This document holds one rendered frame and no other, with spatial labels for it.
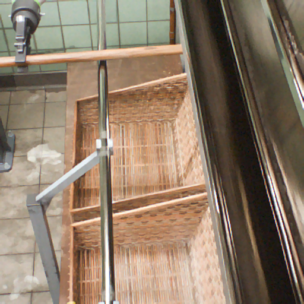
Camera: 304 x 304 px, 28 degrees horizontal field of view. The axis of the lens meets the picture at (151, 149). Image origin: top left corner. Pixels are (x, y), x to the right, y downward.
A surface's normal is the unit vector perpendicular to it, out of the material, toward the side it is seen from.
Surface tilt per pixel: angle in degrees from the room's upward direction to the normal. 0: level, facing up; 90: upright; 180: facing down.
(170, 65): 0
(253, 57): 70
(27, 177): 0
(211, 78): 10
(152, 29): 90
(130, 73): 0
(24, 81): 90
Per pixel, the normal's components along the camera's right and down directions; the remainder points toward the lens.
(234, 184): 0.17, -0.68
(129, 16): 0.07, 0.74
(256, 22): -0.94, -0.18
